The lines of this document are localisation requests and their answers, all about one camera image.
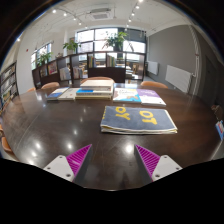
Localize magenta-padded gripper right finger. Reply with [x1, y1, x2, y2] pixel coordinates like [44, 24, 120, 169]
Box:
[133, 143, 184, 185]

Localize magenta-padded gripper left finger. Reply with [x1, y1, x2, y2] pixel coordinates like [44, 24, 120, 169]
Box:
[43, 143, 95, 186]

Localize grey towel with yellow letters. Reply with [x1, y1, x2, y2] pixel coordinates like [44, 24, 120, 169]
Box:
[99, 105, 179, 136]

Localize purple and white book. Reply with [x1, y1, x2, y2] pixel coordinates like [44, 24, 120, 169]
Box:
[136, 88, 167, 108]

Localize yellowish flat book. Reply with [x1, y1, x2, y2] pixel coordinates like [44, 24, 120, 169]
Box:
[75, 95, 113, 101]

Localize thick blue-spined book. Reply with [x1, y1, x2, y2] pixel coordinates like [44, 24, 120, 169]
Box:
[75, 87, 114, 98]

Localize blue-cover book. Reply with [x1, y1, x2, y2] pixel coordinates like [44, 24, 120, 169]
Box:
[46, 87, 69, 101]

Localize blue and white box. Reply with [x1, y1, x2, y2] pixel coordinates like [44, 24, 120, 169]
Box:
[214, 119, 224, 141]

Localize brown chair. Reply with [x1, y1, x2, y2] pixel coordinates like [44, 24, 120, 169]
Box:
[210, 104, 224, 121]

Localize large white radiator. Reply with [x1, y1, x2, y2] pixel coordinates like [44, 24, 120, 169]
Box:
[164, 64, 195, 94]

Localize dark open shelf unit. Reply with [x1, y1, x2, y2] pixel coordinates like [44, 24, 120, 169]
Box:
[32, 50, 148, 89]

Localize small white radiator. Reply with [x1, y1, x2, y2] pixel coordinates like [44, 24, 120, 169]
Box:
[147, 60, 160, 76]

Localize small potted plant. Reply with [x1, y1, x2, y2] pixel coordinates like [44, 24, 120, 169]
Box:
[36, 51, 54, 67]

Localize medium potted plant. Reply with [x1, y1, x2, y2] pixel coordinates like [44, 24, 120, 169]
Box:
[62, 38, 82, 55]

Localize large potted plant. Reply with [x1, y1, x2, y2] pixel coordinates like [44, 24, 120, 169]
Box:
[103, 30, 129, 53]

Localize ceiling spot lights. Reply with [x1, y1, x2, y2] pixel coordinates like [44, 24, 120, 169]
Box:
[51, 0, 141, 26]

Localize ceiling air conditioner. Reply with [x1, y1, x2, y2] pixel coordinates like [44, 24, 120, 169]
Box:
[87, 7, 113, 21]

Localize tall wall bookshelf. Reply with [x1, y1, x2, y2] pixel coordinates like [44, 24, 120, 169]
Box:
[0, 61, 19, 108]

